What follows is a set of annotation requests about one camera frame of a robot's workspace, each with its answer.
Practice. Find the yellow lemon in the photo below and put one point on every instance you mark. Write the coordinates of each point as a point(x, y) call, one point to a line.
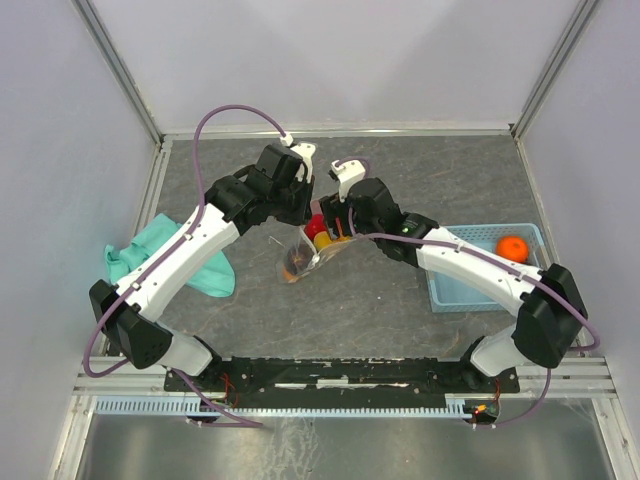
point(322, 240)

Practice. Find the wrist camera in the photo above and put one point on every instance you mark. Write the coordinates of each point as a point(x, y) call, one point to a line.
point(306, 151)
point(347, 172)

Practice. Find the clear dotted zip bag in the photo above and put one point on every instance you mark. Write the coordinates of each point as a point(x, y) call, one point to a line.
point(313, 245)

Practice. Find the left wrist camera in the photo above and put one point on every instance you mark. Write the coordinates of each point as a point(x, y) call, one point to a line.
point(306, 151)

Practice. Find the teal cloth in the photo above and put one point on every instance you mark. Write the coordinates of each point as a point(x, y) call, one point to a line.
point(216, 278)

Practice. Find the red yellow peach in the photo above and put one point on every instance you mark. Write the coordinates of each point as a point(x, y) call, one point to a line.
point(288, 276)

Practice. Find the red apple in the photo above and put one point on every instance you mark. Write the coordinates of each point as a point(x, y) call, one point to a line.
point(315, 226)

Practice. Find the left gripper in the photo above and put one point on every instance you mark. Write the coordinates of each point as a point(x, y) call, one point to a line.
point(301, 217)

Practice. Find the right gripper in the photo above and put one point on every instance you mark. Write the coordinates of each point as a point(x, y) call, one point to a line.
point(333, 208)

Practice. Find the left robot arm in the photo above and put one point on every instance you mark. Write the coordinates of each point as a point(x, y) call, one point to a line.
point(128, 312)

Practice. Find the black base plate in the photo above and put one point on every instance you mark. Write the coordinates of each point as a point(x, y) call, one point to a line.
point(273, 383)

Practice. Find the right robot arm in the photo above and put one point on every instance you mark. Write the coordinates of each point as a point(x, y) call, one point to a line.
point(546, 303)

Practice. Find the orange tangerine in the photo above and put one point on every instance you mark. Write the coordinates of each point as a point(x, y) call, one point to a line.
point(512, 248)

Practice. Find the blue plastic basket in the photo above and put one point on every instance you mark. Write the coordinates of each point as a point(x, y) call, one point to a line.
point(448, 295)

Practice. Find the dark purple fruit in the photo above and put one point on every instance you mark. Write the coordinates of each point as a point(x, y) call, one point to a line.
point(297, 259)

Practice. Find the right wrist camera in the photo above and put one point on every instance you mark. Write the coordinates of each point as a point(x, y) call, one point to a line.
point(347, 172)

